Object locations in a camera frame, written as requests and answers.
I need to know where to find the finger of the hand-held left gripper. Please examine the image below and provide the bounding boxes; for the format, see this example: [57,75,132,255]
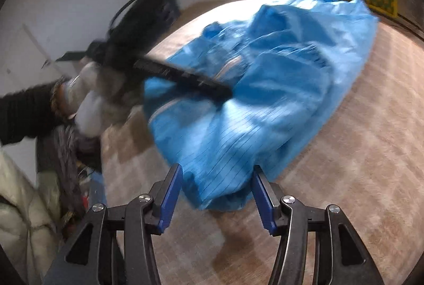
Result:
[132,58,232,103]

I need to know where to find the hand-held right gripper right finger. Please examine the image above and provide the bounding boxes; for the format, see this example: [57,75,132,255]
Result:
[251,165,386,285]

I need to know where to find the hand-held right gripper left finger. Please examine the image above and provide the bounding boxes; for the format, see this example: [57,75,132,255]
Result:
[43,163,184,285]

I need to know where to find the blue pinstriped coat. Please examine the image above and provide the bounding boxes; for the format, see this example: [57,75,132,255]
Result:
[142,0,380,213]

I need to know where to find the person's left hand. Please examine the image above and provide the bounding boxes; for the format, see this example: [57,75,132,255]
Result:
[64,61,146,136]

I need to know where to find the blue plastic bag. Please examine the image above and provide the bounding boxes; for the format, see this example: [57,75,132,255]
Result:
[89,172,107,206]

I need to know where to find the grey black striped pants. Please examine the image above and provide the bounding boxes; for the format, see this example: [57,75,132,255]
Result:
[36,126,103,233]

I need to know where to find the beige plaid blanket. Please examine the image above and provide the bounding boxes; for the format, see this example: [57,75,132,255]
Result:
[99,0,424,285]

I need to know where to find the beige quilted jacket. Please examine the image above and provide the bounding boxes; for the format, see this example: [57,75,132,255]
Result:
[0,149,63,285]

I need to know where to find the beaded bracelet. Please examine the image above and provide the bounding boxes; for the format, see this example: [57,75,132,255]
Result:
[50,78,72,120]

